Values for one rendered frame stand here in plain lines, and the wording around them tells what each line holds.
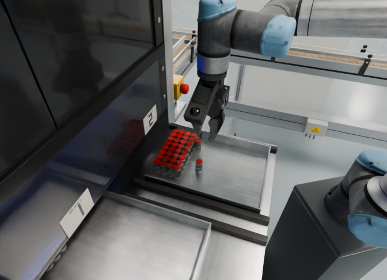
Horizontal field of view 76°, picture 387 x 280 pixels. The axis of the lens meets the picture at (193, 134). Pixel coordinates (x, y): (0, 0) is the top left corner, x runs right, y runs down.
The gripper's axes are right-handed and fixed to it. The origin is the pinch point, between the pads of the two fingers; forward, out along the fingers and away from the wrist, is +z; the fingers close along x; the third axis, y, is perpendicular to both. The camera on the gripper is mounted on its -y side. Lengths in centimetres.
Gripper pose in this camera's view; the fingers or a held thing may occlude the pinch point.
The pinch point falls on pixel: (204, 137)
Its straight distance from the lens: 70.4
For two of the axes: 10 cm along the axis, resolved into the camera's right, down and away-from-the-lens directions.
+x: -9.1, -2.8, 3.0
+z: -0.2, 7.6, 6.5
